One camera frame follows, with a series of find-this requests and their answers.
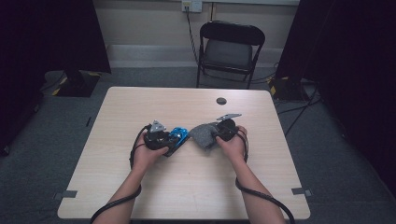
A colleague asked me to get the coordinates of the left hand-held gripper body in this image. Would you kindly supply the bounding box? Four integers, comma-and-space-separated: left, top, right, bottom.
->
143, 119, 173, 151

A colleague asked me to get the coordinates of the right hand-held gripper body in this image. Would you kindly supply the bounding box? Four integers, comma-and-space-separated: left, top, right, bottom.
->
216, 113, 243, 142

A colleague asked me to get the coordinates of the blue toy car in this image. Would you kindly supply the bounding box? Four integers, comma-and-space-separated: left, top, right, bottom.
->
166, 126, 191, 149

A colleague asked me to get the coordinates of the grey terry towel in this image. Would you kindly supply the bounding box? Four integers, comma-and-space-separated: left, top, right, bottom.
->
188, 122, 219, 151

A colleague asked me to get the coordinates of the person's right hand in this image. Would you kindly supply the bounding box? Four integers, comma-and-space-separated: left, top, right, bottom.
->
216, 125, 249, 164

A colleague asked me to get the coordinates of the person's left hand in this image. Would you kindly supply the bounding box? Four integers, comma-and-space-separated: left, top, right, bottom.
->
132, 141, 170, 172

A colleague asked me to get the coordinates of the black stand base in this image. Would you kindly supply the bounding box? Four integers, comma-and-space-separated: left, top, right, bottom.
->
55, 70, 103, 98
267, 76, 310, 103

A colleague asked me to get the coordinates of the black folding chair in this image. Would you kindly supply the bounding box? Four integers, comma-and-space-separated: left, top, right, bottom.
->
195, 20, 266, 91

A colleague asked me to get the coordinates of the grey tape strip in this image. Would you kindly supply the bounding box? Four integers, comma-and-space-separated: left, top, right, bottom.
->
290, 187, 313, 197
53, 189, 78, 201

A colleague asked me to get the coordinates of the black curtain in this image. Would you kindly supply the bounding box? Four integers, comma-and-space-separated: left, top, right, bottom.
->
0, 0, 112, 153
275, 0, 396, 195

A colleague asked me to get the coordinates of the black floor cable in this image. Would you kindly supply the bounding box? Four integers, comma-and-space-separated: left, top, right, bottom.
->
276, 83, 323, 138

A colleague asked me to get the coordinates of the black wall socket cable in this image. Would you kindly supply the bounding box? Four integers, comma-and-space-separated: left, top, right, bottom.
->
185, 7, 201, 64

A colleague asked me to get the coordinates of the white wall socket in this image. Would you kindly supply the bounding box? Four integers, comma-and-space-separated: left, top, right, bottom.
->
181, 0, 204, 14

